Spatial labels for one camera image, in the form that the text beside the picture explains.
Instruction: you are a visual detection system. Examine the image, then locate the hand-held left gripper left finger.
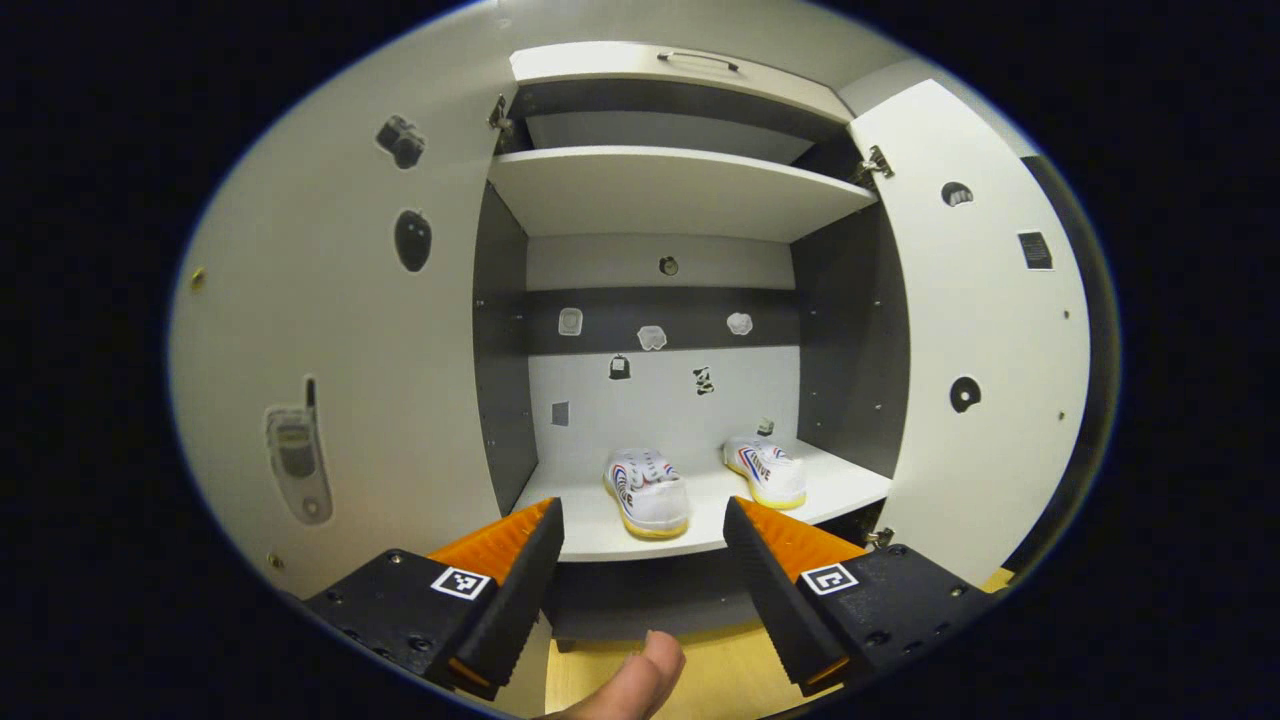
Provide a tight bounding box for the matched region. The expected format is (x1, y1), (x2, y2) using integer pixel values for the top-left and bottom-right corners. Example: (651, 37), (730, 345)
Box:
(300, 497), (566, 701)

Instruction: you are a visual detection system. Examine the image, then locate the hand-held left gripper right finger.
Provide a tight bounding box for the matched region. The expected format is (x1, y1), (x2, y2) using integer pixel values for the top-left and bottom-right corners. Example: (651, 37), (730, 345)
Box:
(723, 495), (1001, 698)

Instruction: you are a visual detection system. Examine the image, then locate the white striped shoe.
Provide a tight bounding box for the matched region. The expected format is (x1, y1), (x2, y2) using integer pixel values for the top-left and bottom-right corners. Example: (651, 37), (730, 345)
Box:
(722, 435), (808, 511)
(603, 448), (691, 541)

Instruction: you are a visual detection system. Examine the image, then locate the white shoe cabinet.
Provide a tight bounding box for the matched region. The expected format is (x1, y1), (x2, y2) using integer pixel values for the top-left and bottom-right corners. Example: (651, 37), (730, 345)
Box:
(472, 40), (911, 641)

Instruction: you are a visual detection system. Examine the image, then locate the white cabinet door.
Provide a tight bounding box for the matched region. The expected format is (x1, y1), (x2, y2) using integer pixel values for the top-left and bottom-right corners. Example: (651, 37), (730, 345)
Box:
(168, 10), (541, 601)
(848, 78), (1091, 591)

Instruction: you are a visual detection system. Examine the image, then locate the white cabinet drawer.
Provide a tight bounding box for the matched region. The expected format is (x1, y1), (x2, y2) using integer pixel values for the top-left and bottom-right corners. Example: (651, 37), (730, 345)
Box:
(510, 40), (856, 126)

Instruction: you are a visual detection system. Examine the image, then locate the metal drawer handle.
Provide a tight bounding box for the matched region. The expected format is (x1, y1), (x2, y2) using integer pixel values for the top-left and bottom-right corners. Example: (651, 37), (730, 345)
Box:
(657, 50), (741, 74)

